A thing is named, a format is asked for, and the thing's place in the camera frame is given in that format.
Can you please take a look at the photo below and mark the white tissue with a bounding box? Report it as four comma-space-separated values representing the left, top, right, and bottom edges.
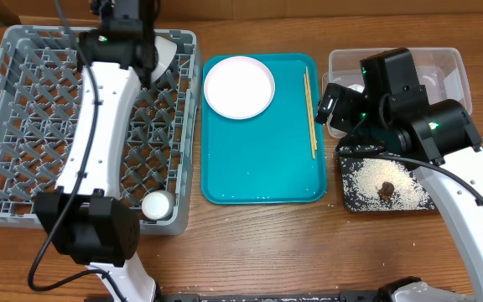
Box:
347, 84, 365, 96

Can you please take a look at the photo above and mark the wooden chopstick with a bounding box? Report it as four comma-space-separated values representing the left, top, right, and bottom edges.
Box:
304, 73, 315, 159
305, 66, 318, 153

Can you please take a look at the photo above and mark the large white plate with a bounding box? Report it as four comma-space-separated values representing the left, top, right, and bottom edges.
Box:
204, 56, 276, 120

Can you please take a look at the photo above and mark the grey bowl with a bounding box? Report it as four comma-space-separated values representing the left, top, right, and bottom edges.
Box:
151, 36, 177, 82

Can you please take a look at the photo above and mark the white cup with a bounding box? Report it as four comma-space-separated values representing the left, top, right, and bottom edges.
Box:
141, 190, 175, 221

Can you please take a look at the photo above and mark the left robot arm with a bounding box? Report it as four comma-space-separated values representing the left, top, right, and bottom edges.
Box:
27, 29, 176, 301

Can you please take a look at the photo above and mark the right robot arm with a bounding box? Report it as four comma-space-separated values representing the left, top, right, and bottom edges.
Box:
315, 83, 483, 301

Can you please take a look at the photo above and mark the spilled rice pile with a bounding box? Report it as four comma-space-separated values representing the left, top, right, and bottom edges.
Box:
341, 146, 434, 212

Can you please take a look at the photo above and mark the black tray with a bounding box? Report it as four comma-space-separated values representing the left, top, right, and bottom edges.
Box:
335, 133, 439, 214

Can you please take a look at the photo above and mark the brown food scrap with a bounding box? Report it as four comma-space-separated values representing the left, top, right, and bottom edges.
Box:
377, 181, 395, 200

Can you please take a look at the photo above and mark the teal plastic tray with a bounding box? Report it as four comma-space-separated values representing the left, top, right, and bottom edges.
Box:
200, 53, 327, 205

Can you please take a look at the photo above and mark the clear plastic bin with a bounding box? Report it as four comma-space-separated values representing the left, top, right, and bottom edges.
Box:
322, 47, 473, 139

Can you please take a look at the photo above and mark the grey plastic dish rack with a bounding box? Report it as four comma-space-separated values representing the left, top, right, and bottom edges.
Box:
0, 25, 202, 235

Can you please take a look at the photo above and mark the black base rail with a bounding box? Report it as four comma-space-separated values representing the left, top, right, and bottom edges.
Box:
153, 290, 379, 302

